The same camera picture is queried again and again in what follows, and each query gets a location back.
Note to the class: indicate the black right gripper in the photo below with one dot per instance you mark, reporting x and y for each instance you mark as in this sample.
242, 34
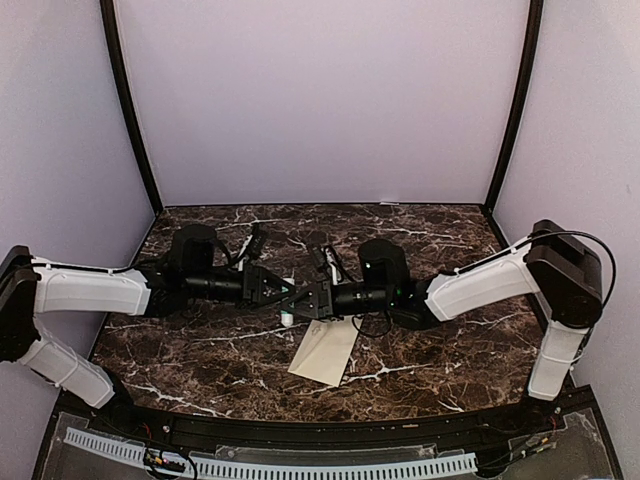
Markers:
321, 301

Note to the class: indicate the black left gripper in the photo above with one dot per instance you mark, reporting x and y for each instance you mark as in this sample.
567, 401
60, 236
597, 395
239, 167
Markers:
255, 280

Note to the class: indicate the cream envelope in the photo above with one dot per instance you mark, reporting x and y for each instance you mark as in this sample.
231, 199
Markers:
324, 351

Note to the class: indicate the small glue bottle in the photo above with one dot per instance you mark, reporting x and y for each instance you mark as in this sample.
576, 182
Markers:
287, 319

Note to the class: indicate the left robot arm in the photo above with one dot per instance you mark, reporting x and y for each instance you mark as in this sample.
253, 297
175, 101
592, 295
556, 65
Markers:
197, 266

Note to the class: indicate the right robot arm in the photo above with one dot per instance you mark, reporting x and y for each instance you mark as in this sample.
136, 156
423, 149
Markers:
552, 263

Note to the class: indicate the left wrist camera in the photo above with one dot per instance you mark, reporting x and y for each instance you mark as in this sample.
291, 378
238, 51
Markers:
252, 248

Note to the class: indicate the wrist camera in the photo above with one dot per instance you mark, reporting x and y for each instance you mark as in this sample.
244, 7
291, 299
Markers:
252, 248
325, 261

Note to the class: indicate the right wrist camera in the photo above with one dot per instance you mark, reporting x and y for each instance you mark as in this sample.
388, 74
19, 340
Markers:
325, 261

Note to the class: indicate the black front rail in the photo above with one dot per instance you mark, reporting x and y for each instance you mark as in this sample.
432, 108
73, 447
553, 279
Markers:
480, 429

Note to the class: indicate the white slotted cable duct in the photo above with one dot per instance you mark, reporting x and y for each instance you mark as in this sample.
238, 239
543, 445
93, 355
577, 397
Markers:
255, 463

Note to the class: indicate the black corner frame post left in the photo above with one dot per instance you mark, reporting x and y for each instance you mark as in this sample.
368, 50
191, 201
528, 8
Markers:
128, 109

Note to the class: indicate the black corner frame post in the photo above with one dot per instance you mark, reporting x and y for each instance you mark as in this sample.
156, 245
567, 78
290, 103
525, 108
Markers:
128, 109
521, 89

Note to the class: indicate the black corner frame post right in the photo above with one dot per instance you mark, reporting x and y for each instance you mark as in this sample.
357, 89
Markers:
521, 89

